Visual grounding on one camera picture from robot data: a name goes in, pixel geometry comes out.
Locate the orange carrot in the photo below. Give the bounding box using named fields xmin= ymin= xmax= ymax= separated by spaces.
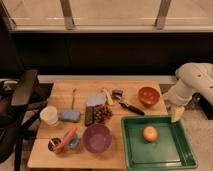
xmin=53 ymin=127 xmax=77 ymax=153

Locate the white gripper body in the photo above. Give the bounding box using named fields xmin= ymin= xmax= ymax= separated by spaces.
xmin=167 ymin=88 xmax=194 ymax=106

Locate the small blue bowl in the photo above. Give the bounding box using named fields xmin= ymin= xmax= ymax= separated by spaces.
xmin=66 ymin=134 xmax=79 ymax=149

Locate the dark chocolate bar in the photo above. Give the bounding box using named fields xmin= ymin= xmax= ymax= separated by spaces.
xmin=85 ymin=106 xmax=94 ymax=126

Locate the purple bowl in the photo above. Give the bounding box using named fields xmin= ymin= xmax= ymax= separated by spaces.
xmin=82 ymin=124 xmax=112 ymax=154

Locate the silver fork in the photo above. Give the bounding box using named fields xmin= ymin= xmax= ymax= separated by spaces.
xmin=71 ymin=88 xmax=77 ymax=110

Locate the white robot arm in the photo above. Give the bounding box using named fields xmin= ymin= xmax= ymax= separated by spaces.
xmin=163 ymin=63 xmax=213 ymax=123

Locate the bunch of red grapes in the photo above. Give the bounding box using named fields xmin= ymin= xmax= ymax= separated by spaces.
xmin=93 ymin=105 xmax=112 ymax=124

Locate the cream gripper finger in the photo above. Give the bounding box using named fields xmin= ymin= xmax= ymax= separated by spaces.
xmin=171 ymin=106 xmax=185 ymax=122

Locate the small metal can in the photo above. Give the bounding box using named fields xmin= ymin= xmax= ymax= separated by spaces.
xmin=48 ymin=138 xmax=61 ymax=151

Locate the orange red bowl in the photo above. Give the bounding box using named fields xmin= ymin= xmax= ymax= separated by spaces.
xmin=138 ymin=87 xmax=160 ymax=107

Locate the blue sponge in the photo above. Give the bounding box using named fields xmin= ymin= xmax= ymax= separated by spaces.
xmin=60 ymin=110 xmax=80 ymax=122

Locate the light blue plate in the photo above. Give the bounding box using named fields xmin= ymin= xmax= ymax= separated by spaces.
xmin=87 ymin=92 xmax=106 ymax=106

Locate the black office chair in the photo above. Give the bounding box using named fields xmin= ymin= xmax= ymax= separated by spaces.
xmin=0 ymin=70 xmax=47 ymax=171

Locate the green plastic tray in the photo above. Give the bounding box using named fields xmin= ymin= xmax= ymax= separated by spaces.
xmin=121 ymin=116 xmax=198 ymax=171

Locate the apple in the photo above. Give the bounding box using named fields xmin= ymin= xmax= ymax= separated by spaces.
xmin=143 ymin=126 xmax=158 ymax=142

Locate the white cup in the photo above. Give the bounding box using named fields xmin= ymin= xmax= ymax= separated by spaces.
xmin=40 ymin=106 xmax=58 ymax=126

